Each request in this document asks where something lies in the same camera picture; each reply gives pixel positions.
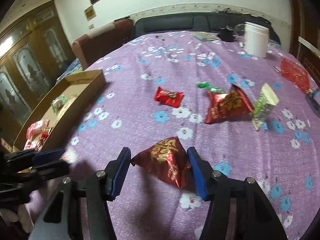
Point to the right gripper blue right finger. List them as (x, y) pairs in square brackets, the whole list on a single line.
[(212, 186)]

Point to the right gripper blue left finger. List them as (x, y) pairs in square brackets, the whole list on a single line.
[(104, 187)]

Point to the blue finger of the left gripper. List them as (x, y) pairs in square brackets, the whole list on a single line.
[(17, 187), (31, 157)]

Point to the red gold triangular snack bag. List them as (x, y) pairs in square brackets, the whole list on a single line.
[(166, 160)]

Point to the small red candy packet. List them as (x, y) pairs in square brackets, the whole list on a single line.
[(168, 98)]

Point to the green candy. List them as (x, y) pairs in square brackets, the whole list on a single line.
[(206, 85)]

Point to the green white snack packet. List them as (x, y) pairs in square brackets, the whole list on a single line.
[(265, 104)]

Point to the pink long snack packet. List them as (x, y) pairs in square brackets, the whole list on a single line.
[(37, 128)]

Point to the clear green nut packet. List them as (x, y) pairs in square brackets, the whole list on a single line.
[(58, 103)]

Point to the cardboard tray box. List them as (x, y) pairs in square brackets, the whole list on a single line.
[(80, 89)]

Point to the purple floral tablecloth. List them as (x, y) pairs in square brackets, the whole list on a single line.
[(283, 155)]

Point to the blue green blanket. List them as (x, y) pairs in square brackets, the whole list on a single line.
[(73, 68)]

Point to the dark wooden cabinet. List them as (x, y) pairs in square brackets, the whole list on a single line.
[(34, 53)]

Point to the brown armchair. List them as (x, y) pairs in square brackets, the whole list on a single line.
[(96, 44)]

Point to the black stand base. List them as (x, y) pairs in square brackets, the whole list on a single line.
[(313, 104)]

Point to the red foil gift bag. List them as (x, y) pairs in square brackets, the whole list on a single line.
[(293, 72)]

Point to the booklet on table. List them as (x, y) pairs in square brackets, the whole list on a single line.
[(205, 36)]

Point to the small black object on table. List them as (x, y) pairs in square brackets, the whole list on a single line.
[(226, 34)]

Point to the white plastic jar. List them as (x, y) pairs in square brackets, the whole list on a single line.
[(256, 39)]

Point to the black leather sofa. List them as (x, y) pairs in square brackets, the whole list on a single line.
[(198, 21)]

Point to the yellow wall plaque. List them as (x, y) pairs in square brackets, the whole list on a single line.
[(90, 13)]

